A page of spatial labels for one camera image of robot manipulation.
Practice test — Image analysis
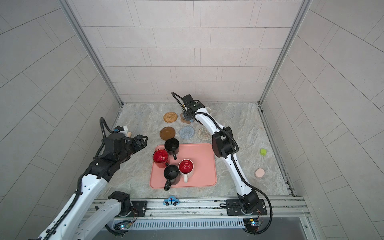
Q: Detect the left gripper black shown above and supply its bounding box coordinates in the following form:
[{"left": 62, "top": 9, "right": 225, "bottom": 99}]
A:
[{"left": 115, "top": 134, "right": 149, "bottom": 165}]

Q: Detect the paw shaped cork coaster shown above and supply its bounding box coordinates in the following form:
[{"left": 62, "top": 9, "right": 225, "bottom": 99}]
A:
[{"left": 180, "top": 113, "right": 192, "bottom": 124}]

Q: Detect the woven rattan round coaster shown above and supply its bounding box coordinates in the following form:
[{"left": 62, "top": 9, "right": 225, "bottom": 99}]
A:
[{"left": 163, "top": 112, "right": 178, "bottom": 123}]

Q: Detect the grey-blue woven round coaster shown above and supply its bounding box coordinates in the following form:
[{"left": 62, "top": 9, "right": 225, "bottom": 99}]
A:
[{"left": 179, "top": 126, "right": 195, "bottom": 140}]

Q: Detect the multicolour woven round coaster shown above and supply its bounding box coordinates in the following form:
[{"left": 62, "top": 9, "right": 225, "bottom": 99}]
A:
[{"left": 198, "top": 128, "right": 212, "bottom": 141}]

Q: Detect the dark brown wooden coaster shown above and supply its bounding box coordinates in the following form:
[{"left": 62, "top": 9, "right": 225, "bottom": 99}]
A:
[{"left": 160, "top": 127, "right": 176, "bottom": 141}]

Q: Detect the black mug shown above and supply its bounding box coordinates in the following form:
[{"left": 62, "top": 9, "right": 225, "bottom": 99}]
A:
[
  {"left": 164, "top": 164, "right": 181, "bottom": 191},
  {"left": 164, "top": 138, "right": 180, "bottom": 160}
]

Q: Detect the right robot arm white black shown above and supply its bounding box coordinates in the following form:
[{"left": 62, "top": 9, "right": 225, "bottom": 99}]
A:
[{"left": 171, "top": 92, "right": 273, "bottom": 235}]

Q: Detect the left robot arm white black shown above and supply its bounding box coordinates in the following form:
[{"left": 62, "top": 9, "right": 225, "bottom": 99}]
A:
[{"left": 38, "top": 118, "right": 148, "bottom": 240}]

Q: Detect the red mug left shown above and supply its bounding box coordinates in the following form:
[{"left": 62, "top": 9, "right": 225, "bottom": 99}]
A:
[{"left": 153, "top": 149, "right": 169, "bottom": 169}]

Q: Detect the black mug front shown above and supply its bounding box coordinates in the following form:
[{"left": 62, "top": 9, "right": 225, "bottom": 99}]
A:
[{"left": 164, "top": 164, "right": 181, "bottom": 191}]

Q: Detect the white mug red inside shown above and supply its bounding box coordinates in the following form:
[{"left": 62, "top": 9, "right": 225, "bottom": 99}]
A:
[{"left": 178, "top": 159, "right": 195, "bottom": 184}]

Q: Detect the blue toy car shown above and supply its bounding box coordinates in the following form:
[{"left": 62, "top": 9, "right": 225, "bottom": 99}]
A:
[{"left": 163, "top": 196, "right": 180, "bottom": 206}]

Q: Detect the left circuit board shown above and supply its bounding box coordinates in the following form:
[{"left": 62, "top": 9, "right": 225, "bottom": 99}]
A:
[{"left": 114, "top": 221, "right": 132, "bottom": 231}]

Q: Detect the circuit board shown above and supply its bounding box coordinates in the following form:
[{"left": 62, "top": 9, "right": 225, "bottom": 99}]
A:
[
  {"left": 243, "top": 219, "right": 260, "bottom": 232},
  {"left": 114, "top": 221, "right": 132, "bottom": 231}
]

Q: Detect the green small cube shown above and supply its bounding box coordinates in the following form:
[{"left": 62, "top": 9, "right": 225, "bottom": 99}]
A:
[{"left": 260, "top": 149, "right": 268, "bottom": 156}]

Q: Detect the ventilation grille strip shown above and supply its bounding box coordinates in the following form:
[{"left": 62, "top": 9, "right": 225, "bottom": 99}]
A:
[{"left": 130, "top": 219, "right": 245, "bottom": 231}]

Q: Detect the pink round disc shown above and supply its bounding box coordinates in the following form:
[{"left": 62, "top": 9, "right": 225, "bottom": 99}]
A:
[{"left": 255, "top": 168, "right": 266, "bottom": 179}]

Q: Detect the right circuit board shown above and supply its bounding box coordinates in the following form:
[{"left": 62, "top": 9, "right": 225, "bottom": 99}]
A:
[{"left": 243, "top": 219, "right": 260, "bottom": 232}]

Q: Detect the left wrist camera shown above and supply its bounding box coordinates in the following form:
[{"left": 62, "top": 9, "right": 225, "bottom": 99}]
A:
[{"left": 113, "top": 125, "right": 129, "bottom": 136}]

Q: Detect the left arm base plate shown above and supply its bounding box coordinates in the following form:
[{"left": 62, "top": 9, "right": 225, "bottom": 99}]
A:
[{"left": 118, "top": 201, "right": 148, "bottom": 218}]

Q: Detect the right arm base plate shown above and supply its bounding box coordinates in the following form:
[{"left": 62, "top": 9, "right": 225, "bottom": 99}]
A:
[{"left": 220, "top": 199, "right": 268, "bottom": 216}]

